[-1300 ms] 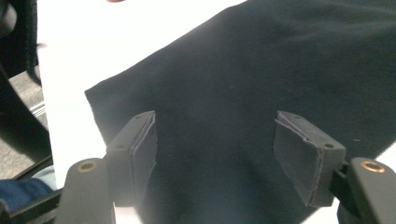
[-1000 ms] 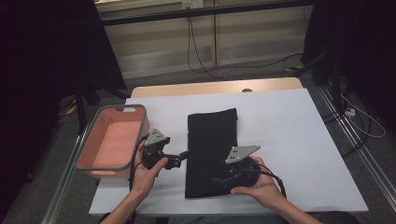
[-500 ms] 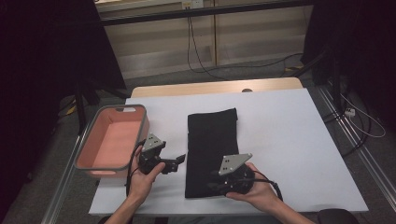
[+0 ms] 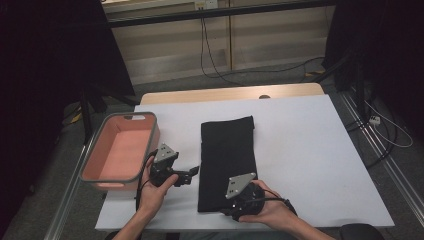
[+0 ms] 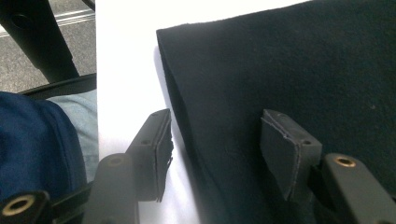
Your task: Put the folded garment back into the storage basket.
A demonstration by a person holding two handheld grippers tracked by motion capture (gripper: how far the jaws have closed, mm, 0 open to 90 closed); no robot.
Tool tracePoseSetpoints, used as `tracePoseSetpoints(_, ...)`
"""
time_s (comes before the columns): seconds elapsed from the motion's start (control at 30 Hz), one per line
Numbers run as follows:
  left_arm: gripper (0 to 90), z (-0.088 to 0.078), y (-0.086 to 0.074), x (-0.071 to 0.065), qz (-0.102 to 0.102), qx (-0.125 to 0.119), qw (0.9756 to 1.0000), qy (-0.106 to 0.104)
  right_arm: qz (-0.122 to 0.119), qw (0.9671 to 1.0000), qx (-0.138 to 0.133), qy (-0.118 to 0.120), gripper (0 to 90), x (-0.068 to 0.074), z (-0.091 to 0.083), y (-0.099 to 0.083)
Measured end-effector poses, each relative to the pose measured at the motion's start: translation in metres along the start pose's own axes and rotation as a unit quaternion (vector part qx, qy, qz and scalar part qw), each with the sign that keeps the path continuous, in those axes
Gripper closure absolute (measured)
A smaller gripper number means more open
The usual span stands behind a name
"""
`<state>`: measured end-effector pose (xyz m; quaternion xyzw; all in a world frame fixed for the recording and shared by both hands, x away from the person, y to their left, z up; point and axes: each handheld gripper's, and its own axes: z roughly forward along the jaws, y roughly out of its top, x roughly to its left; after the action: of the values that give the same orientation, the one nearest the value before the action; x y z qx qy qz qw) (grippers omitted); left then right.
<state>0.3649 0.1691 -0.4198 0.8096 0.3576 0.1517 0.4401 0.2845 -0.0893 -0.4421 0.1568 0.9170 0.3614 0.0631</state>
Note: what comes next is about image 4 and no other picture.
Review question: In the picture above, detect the pink basket with grey rim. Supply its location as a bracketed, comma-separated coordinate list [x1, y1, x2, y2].
[79, 111, 161, 192]

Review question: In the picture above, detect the black metal stand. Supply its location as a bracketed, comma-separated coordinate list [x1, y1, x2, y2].
[313, 54, 368, 124]
[78, 84, 141, 144]

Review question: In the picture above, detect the black tank top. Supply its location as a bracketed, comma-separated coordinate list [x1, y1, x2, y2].
[197, 115, 259, 213]

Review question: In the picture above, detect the black wall cable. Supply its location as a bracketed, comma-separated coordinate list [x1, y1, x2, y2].
[199, 17, 326, 86]
[199, 17, 244, 87]

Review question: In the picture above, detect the right hand-held gripper black cable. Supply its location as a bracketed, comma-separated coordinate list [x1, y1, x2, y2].
[244, 189, 298, 216]

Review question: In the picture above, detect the white wall socket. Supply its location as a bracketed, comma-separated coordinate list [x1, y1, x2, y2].
[194, 0, 219, 10]

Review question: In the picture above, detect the black floor cable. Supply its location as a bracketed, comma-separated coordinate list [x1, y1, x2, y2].
[344, 116, 399, 169]

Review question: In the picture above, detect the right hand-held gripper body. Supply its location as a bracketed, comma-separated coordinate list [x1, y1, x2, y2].
[221, 172, 266, 222]

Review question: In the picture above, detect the person's left hand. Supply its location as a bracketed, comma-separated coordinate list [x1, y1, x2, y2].
[136, 156, 179, 218]

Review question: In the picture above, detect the black horizontal bar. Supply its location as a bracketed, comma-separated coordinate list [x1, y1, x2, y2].
[107, 0, 338, 29]

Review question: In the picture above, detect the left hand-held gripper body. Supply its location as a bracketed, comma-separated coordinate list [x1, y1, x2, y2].
[149, 143, 194, 188]

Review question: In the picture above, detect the hand-held gripper black cable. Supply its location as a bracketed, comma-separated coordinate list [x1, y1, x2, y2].
[244, 189, 298, 216]
[134, 151, 158, 211]

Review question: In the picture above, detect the black curtain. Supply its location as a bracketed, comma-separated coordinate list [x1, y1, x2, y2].
[321, 0, 424, 141]
[0, 0, 136, 234]

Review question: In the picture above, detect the wooden table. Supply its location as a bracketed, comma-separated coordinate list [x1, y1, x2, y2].
[139, 82, 325, 106]

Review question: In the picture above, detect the person's right hand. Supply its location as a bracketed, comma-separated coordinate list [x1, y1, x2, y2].
[239, 179, 296, 231]

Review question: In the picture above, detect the white floor cable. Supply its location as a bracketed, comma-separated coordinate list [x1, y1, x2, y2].
[364, 99, 414, 149]

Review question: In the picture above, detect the aluminium rail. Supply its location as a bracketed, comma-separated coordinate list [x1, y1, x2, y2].
[43, 133, 101, 240]
[338, 91, 424, 228]

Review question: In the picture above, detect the left hand-held gripper black cable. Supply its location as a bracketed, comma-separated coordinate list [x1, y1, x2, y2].
[134, 151, 158, 211]

